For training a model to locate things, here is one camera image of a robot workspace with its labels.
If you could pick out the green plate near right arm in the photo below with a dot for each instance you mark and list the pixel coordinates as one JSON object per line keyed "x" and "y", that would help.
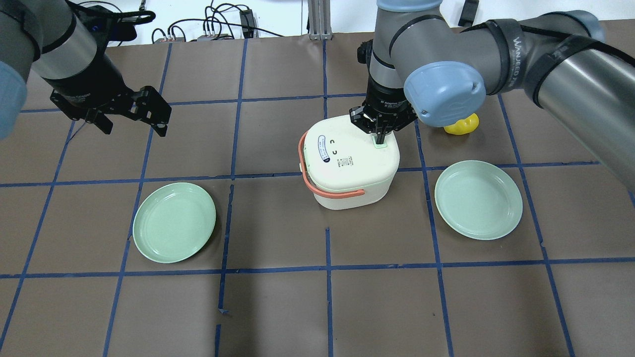
{"x": 478, "y": 200}

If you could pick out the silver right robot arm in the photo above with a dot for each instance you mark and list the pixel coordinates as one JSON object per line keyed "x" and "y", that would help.
{"x": 418, "y": 68}

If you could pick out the black power adapter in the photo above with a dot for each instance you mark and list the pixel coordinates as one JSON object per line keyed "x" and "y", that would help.
{"x": 247, "y": 23}

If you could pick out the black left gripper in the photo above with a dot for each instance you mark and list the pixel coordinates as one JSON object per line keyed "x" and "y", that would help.
{"x": 88, "y": 90}

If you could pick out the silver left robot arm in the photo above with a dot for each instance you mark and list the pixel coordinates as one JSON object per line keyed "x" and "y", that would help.
{"x": 64, "y": 43}

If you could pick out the aluminium frame post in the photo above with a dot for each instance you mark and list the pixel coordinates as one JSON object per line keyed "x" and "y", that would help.
{"x": 319, "y": 20}

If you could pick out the green plate near left arm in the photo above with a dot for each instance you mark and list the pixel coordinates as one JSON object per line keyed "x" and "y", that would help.
{"x": 174, "y": 223}

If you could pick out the yellow toy potato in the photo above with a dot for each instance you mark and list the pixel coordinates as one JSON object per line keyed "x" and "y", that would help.
{"x": 463, "y": 126}

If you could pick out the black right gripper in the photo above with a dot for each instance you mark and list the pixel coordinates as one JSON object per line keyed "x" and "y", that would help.
{"x": 386, "y": 97}

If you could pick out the white rice cooker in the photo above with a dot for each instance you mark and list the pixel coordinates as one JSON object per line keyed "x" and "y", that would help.
{"x": 342, "y": 167}

